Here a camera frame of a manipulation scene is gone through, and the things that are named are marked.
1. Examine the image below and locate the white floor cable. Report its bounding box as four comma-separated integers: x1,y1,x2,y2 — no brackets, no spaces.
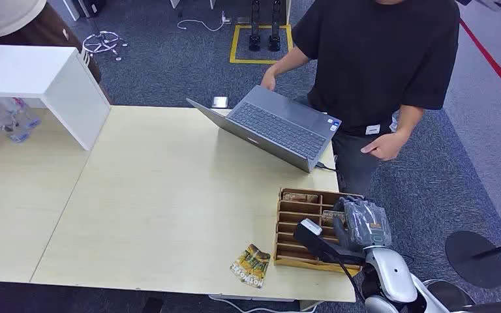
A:
177,11,232,33

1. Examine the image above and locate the black round stand with pole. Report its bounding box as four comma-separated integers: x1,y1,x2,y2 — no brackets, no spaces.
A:
445,230,501,290

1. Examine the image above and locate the person's left hand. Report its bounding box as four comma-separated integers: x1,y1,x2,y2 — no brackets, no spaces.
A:
360,131,410,162

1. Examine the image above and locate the white desk shelf riser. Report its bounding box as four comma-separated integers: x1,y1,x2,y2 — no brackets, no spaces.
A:
0,44,112,151

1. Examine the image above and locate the person's right hand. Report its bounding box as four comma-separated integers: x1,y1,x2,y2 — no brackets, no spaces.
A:
260,67,278,92

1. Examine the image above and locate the person in black top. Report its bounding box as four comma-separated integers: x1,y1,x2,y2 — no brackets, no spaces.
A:
260,0,461,198

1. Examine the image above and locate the black box on floor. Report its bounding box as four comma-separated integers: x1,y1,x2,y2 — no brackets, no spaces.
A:
77,0,107,18

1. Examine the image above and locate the white cable under desk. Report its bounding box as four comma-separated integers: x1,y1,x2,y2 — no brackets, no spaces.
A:
208,294,320,313

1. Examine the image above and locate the yellow floor tape square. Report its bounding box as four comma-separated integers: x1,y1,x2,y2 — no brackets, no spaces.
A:
230,24,295,65

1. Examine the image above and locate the red floor tape line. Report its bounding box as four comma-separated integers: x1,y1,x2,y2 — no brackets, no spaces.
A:
459,18,501,114

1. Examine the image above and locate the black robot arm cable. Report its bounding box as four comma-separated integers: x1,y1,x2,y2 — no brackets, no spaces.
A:
335,256,367,304

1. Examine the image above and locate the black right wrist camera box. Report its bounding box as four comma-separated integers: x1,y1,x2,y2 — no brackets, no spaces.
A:
293,218,367,267

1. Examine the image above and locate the grey open laptop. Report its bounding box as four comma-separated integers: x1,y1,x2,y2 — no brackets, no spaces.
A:
186,85,342,174

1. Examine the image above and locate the chrome star chair base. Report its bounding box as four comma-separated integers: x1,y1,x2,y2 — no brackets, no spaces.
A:
81,30,129,62

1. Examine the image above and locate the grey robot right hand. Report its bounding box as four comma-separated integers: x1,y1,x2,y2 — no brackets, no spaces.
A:
332,195,393,254

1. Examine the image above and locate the card in organizer slot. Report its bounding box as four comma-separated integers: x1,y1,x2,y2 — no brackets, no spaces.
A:
282,192,319,204

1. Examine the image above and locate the black robot leg with foot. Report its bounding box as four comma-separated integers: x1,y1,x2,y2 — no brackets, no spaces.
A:
249,0,263,52
269,0,282,52

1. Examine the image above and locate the wooden slotted card organizer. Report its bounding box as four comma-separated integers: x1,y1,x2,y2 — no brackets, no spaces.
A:
273,188,364,277

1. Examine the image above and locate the person in brown clothes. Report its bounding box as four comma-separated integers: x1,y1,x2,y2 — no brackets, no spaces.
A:
0,0,104,85

